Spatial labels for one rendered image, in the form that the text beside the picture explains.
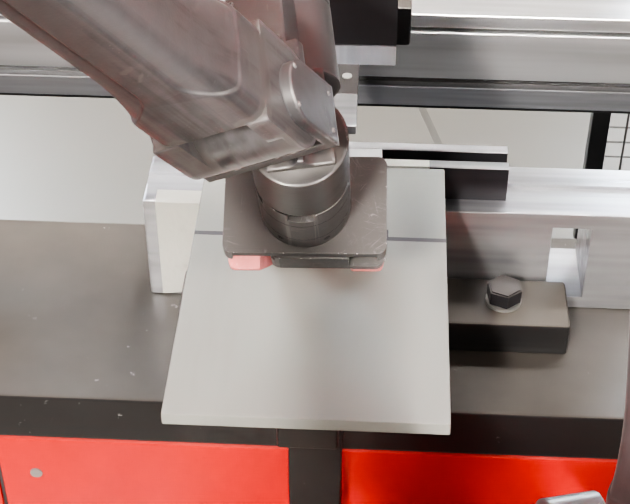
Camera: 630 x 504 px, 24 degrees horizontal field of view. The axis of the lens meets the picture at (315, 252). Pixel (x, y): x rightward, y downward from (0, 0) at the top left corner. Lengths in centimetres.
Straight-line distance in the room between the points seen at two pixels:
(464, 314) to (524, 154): 172
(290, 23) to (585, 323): 44
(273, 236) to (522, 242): 29
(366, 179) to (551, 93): 48
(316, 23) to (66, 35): 24
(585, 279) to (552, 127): 176
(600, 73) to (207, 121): 69
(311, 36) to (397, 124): 205
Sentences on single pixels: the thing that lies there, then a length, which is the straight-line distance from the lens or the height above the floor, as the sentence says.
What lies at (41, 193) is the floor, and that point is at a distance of 275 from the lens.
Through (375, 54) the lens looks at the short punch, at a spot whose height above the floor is 109.
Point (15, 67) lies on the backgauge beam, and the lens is 140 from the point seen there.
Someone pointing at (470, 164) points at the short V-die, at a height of 100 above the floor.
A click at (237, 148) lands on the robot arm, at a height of 122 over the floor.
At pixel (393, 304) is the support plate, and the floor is 100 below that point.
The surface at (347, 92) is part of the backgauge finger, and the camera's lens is 117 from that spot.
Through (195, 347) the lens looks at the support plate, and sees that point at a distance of 95.
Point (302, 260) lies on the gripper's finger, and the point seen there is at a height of 107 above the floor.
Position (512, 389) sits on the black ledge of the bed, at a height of 88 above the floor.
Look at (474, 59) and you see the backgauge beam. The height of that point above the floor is 94.
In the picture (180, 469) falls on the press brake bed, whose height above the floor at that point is 80.
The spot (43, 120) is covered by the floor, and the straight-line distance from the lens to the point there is 295.
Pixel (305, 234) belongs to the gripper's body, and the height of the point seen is 110.
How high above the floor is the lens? 166
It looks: 40 degrees down
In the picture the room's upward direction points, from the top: straight up
